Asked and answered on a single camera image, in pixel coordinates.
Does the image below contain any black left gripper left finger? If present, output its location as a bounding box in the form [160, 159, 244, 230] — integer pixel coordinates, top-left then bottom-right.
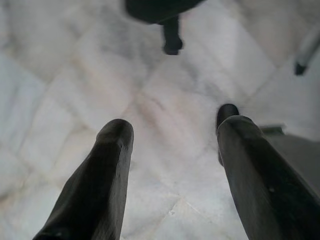
[32, 118, 135, 240]

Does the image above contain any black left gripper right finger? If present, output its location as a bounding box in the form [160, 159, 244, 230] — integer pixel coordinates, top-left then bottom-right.
[216, 114, 320, 240]

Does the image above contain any silver metal clothes rack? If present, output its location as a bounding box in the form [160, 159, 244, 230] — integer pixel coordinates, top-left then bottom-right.
[294, 32, 320, 76]

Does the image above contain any black shirt with green logo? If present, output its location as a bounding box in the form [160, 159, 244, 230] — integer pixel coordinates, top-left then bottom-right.
[124, 0, 208, 56]

